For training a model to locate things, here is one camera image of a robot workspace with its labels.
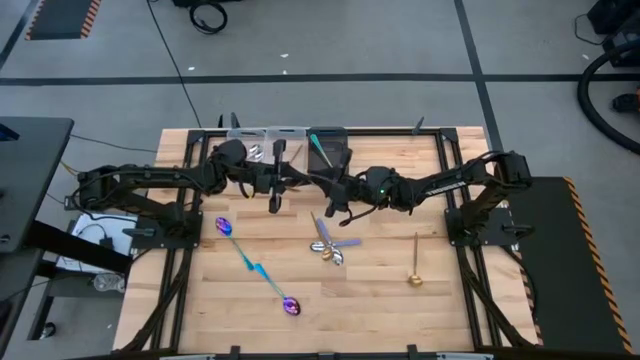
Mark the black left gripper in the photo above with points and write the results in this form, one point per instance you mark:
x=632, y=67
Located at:
x=277, y=175

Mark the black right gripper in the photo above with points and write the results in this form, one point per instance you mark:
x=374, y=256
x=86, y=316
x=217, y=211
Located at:
x=350, y=187

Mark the iridescent rainbow spoon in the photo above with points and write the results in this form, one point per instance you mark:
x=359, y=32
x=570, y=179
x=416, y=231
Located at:
x=224, y=226
x=317, y=145
x=292, y=306

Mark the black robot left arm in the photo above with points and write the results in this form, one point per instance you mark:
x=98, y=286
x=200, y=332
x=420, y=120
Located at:
x=150, y=175

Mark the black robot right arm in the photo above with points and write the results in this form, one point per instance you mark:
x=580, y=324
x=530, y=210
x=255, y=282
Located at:
x=450, y=182

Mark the clear plastic bin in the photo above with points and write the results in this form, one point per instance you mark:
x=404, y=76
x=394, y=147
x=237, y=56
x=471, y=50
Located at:
x=295, y=137
x=250, y=135

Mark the dark grey plastic bin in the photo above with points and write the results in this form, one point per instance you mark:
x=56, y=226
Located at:
x=337, y=145

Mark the white paper sheet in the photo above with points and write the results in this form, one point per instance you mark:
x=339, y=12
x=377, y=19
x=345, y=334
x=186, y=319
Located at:
x=117, y=225

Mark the black power adapter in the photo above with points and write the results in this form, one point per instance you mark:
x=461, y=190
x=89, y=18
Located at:
x=106, y=243

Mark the clear plastic bottle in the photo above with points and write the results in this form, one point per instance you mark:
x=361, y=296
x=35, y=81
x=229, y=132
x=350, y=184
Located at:
x=107, y=282

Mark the black power brick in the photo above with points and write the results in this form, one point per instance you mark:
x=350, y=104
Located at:
x=70, y=203

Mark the black hazard striped floor mat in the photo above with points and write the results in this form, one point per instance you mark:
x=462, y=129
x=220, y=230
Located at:
x=565, y=275
x=60, y=20

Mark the black desk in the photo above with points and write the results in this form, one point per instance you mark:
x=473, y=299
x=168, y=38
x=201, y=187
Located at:
x=35, y=175

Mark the desk caster wheel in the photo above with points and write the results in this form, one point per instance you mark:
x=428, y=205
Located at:
x=47, y=331

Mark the black orange floor object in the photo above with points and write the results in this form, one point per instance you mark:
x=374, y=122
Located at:
x=625, y=102

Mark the black equipment case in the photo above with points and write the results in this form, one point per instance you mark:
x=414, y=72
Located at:
x=620, y=20

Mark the black aluminium table frame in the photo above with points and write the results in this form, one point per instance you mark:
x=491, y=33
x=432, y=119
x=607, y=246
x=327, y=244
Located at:
x=390, y=132

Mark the black upright frame post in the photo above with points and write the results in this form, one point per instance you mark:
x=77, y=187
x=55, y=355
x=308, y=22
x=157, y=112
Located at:
x=220, y=121

